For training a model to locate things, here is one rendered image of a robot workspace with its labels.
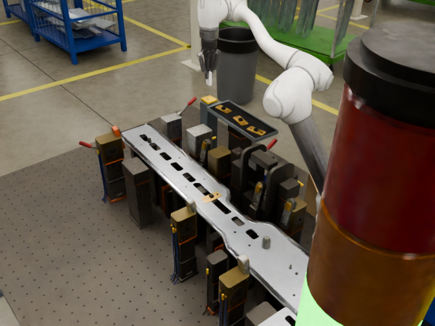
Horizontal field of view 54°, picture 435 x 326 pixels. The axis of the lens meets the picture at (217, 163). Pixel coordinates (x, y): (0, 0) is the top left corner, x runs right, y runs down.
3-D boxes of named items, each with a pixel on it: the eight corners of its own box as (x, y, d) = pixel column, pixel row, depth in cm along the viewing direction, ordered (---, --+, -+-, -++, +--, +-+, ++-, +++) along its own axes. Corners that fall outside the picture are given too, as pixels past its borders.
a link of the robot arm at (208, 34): (195, 24, 195) (195, 37, 199) (206, 30, 190) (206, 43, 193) (211, 21, 200) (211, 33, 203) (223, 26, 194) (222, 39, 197)
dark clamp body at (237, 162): (228, 226, 207) (230, 161, 184) (246, 216, 212) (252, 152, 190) (237, 234, 202) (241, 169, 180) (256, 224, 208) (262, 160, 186)
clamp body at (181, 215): (167, 277, 180) (162, 216, 160) (190, 264, 186) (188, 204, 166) (175, 287, 176) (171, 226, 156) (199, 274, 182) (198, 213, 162)
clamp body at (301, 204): (273, 269, 185) (281, 204, 163) (290, 258, 190) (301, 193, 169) (283, 279, 180) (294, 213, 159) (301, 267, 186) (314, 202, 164)
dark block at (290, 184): (269, 257, 190) (279, 183, 166) (281, 250, 193) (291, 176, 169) (277, 264, 187) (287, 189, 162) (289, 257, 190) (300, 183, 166)
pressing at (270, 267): (112, 135, 218) (111, 132, 217) (150, 123, 229) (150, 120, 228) (309, 331, 128) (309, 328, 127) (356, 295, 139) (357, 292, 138)
